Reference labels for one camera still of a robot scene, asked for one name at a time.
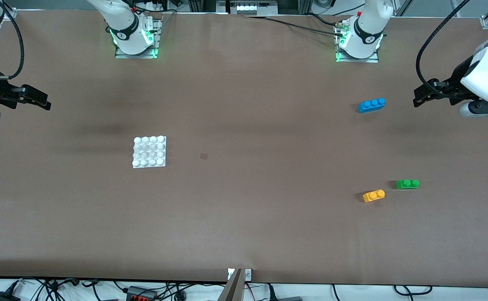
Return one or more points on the yellow two-stud block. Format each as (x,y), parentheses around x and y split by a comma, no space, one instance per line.
(373,195)

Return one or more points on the white power strip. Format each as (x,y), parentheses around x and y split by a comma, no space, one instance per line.
(246,7)

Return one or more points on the grey flat box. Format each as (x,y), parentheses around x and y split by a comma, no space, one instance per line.
(289,298)

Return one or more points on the black box orange connectors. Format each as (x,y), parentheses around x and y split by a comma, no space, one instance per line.
(140,293)

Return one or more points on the small metal edge bracket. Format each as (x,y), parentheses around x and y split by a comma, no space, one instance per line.
(248,274)

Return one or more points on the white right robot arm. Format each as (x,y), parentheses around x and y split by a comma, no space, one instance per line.
(129,25)

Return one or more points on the brown slanted post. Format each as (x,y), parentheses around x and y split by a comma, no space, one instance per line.
(232,288)

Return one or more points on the white studded base plate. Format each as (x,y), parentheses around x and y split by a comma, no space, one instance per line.
(149,151)

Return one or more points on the blue three-stud block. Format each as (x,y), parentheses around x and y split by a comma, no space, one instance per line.
(371,105)

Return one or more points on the black power adapter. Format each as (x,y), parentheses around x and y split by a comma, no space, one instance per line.
(3,296)

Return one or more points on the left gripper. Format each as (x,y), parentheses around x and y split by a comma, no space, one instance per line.
(458,81)

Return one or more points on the green two-stud block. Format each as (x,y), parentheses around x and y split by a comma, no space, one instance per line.
(407,184)

